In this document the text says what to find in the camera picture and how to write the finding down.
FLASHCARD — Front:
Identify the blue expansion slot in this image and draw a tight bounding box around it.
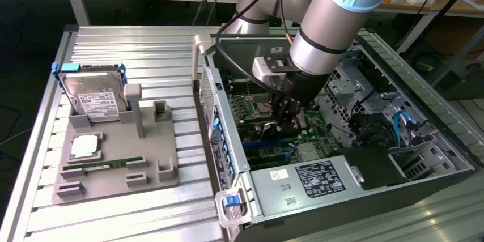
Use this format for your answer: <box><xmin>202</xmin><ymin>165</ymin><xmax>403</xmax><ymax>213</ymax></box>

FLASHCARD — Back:
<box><xmin>242</xmin><ymin>139</ymin><xmax>287</xmax><ymax>148</ymax></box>

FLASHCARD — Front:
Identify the blue case latch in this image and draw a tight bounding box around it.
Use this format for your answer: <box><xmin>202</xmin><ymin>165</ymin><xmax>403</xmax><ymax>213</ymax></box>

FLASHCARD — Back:
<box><xmin>222</xmin><ymin>195</ymin><xmax>242</xmax><ymax>208</ymax></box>

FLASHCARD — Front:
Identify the black graphics card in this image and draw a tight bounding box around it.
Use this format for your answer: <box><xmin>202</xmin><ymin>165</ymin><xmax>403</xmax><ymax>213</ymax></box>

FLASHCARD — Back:
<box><xmin>254</xmin><ymin>121</ymin><xmax>303</xmax><ymax>142</ymax></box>

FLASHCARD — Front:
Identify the CPU socket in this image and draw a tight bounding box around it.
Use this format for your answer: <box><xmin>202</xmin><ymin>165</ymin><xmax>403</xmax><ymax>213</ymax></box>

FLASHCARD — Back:
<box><xmin>247</xmin><ymin>94</ymin><xmax>275</xmax><ymax>120</ymax></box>

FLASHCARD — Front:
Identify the grey printed parts rack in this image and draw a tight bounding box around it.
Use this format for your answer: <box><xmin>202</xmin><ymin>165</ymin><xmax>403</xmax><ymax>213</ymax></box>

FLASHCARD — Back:
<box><xmin>51</xmin><ymin>83</ymin><xmax>182</xmax><ymax>206</ymax></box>

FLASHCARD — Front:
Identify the green RAM stick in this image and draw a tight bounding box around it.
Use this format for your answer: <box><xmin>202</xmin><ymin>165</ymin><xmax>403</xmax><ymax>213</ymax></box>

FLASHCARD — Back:
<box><xmin>63</xmin><ymin>156</ymin><xmax>147</xmax><ymax>172</ymax></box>

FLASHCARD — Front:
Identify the grey power supply unit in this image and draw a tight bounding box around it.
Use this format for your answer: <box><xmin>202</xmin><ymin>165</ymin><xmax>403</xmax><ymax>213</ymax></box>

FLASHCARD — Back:
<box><xmin>247</xmin><ymin>155</ymin><xmax>365</xmax><ymax>217</ymax></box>

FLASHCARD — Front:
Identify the black wire bundle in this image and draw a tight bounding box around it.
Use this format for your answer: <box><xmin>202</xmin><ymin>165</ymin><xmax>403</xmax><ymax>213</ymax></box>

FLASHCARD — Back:
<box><xmin>347</xmin><ymin>111</ymin><xmax>395</xmax><ymax>146</ymax></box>

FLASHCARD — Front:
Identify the grey disk bay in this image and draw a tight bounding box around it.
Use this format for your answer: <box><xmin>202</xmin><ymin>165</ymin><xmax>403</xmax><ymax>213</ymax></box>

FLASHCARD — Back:
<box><xmin>390</xmin><ymin>139</ymin><xmax>459</xmax><ymax>180</ymax></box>

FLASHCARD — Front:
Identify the black open PC case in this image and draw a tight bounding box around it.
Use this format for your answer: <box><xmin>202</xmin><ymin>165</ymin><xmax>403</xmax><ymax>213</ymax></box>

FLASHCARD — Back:
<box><xmin>191</xmin><ymin>32</ymin><xmax>484</xmax><ymax>242</ymax></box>

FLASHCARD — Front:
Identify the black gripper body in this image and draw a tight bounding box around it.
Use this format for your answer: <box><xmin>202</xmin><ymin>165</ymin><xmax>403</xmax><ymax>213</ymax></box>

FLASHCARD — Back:
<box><xmin>282</xmin><ymin>72</ymin><xmax>331</xmax><ymax>106</ymax></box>

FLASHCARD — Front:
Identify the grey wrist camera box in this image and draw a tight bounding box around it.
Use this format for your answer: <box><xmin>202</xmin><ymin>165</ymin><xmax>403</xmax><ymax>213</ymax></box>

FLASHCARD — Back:
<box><xmin>251</xmin><ymin>56</ymin><xmax>301</xmax><ymax>88</ymax></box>

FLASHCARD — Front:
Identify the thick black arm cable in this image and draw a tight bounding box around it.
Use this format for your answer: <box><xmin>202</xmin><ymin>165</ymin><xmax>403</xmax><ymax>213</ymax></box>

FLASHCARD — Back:
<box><xmin>215</xmin><ymin>0</ymin><xmax>295</xmax><ymax>95</ymax></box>

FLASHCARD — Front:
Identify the silver hard disk drive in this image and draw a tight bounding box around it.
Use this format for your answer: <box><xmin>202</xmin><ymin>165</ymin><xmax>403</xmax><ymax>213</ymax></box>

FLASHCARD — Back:
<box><xmin>63</xmin><ymin>67</ymin><xmax>126</xmax><ymax>124</ymax></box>

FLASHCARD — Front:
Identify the black plastic shroud box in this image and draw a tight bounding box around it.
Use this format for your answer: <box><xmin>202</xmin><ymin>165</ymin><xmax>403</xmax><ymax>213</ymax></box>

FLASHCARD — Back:
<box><xmin>345</xmin><ymin>147</ymin><xmax>413</xmax><ymax>191</ymax></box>

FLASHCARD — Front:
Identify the green motherboard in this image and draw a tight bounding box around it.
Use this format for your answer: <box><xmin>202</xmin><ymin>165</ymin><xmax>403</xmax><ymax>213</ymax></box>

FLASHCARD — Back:
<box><xmin>227</xmin><ymin>79</ymin><xmax>347</xmax><ymax>169</ymax></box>

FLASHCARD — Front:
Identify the light blue disk wire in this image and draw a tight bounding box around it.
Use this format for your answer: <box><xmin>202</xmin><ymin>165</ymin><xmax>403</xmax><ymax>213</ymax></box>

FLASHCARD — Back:
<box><xmin>393</xmin><ymin>111</ymin><xmax>421</xmax><ymax>148</ymax></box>

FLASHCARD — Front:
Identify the blue-railed hard drive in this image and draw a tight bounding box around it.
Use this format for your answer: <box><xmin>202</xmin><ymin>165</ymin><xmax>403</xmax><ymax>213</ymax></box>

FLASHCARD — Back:
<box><xmin>50</xmin><ymin>61</ymin><xmax>129</xmax><ymax>118</ymax></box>

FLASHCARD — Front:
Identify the silver chipset heatsink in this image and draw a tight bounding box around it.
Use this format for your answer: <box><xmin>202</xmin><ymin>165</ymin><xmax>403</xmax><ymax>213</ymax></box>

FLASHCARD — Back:
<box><xmin>298</xmin><ymin>142</ymin><xmax>331</xmax><ymax>163</ymax></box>

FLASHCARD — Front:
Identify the silver CPU chip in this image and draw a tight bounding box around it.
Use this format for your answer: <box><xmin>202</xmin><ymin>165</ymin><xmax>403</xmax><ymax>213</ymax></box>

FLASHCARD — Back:
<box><xmin>70</xmin><ymin>136</ymin><xmax>103</xmax><ymax>159</ymax></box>

